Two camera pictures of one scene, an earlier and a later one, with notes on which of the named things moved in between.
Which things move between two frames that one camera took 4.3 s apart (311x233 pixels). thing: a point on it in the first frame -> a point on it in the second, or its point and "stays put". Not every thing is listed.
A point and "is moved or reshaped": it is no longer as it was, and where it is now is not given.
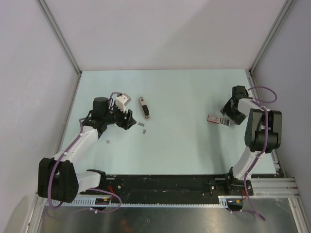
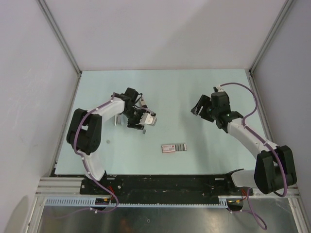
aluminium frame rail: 285,187 stays put
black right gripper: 237,119 -> 204,101
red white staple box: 218,120 is moved or reshaped
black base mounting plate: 168,186 stays put
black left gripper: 123,123 -> 133,124
